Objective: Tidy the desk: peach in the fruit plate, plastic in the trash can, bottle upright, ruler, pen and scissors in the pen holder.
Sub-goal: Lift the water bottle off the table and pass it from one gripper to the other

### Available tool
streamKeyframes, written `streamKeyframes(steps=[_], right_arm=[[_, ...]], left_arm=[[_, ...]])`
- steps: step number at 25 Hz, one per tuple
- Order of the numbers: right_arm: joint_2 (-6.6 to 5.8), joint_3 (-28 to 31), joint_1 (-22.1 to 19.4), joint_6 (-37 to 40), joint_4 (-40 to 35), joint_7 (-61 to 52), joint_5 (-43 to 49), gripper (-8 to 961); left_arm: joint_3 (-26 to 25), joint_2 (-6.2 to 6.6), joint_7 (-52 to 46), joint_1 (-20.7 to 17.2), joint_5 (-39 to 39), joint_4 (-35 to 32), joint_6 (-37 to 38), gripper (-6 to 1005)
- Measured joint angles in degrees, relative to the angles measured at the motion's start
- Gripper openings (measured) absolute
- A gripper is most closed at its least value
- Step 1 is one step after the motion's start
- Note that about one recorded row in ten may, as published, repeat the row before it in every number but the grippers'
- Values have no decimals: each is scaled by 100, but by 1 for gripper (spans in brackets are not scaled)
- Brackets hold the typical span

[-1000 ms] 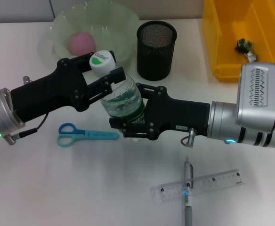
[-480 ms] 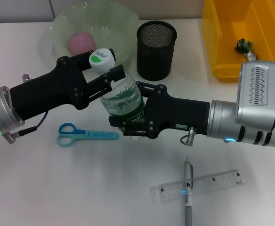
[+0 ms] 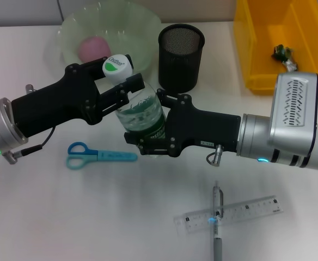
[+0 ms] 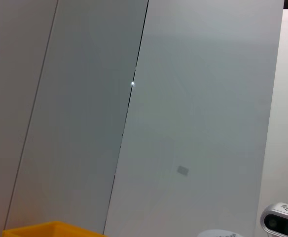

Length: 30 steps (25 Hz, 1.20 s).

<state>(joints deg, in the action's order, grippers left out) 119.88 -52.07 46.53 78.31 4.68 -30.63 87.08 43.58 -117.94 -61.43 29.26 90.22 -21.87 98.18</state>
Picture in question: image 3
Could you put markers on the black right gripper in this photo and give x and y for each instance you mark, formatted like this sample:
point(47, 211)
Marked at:
point(202, 127)

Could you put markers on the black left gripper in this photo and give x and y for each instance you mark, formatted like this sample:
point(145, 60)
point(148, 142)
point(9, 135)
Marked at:
point(52, 106)

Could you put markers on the clear green-label water bottle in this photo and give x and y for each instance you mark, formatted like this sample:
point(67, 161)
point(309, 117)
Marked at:
point(142, 114)

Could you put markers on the pink peach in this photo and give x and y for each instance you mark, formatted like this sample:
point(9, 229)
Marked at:
point(93, 49)

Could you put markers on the blue capped scissors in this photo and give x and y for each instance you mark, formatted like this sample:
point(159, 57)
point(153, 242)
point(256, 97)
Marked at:
point(115, 156)

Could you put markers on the green plastic wrapper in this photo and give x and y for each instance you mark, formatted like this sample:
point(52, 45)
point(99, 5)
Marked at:
point(284, 57)

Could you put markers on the black mesh pen holder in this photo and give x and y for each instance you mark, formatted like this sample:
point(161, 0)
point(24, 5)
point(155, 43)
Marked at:
point(179, 68)

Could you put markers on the translucent green fruit bowl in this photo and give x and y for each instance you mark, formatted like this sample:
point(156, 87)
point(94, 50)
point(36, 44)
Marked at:
point(137, 40)

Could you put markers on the transparent plastic ruler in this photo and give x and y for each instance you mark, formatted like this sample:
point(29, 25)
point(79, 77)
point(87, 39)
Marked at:
point(243, 214)

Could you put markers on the grey clear pen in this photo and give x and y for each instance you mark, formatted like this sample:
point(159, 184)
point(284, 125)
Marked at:
point(217, 244)

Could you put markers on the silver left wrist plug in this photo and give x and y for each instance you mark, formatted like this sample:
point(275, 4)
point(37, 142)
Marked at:
point(30, 89)

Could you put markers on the yellow plastic bin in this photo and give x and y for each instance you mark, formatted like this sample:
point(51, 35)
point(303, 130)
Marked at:
point(257, 54)

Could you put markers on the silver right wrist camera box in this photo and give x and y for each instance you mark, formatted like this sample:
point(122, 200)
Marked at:
point(295, 108)

